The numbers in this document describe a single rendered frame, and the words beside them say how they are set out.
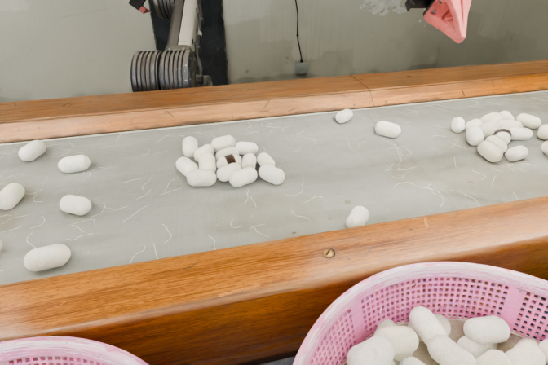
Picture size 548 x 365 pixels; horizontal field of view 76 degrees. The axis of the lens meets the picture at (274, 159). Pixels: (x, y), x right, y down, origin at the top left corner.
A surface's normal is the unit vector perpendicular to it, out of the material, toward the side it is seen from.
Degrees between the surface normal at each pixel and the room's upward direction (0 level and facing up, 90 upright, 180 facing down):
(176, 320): 90
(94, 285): 0
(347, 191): 0
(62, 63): 90
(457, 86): 45
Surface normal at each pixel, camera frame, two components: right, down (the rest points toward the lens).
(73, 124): 0.14, -0.25
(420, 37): 0.21, 0.50
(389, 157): 0.00, -0.86
